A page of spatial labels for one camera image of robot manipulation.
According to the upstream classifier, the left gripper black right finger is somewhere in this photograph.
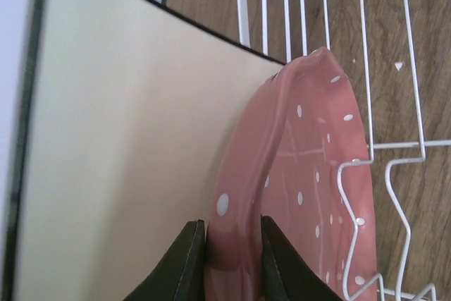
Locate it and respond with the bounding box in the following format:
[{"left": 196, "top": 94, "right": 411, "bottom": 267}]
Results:
[{"left": 261, "top": 216, "right": 342, "bottom": 301}]

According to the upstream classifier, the white wire dish rack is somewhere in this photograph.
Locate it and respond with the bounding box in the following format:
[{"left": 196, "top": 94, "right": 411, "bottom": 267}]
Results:
[{"left": 237, "top": 0, "right": 450, "bottom": 300}]

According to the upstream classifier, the pink polka dot plate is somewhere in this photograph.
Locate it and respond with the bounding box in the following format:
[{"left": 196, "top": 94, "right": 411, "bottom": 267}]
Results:
[{"left": 204, "top": 48, "right": 378, "bottom": 300}]

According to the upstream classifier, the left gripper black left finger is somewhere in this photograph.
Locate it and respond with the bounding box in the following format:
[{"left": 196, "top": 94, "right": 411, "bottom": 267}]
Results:
[{"left": 124, "top": 220, "right": 205, "bottom": 301}]

